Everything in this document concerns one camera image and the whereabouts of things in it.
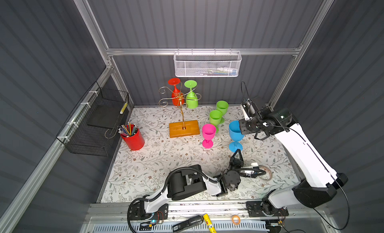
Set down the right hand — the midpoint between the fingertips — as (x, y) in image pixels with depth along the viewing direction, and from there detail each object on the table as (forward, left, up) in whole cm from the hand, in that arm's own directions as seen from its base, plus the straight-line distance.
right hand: (244, 127), depth 70 cm
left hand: (-4, +3, -14) cm, 15 cm away
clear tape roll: (-13, -17, -31) cm, 37 cm away
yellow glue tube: (-35, +17, -28) cm, 48 cm away
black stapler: (-35, +26, -30) cm, 53 cm away
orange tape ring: (-33, +4, -29) cm, 44 cm away
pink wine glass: (+12, +16, -20) cm, 28 cm away
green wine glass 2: (+25, +26, -6) cm, 37 cm away
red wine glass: (+20, +34, +1) cm, 39 cm away
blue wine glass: (-3, +4, -3) cm, 6 cm away
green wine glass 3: (+32, +5, -18) cm, 37 cm away
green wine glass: (+19, +11, -16) cm, 27 cm away
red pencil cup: (+5, +61, -13) cm, 62 cm away
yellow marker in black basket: (+15, +63, -1) cm, 65 cm away
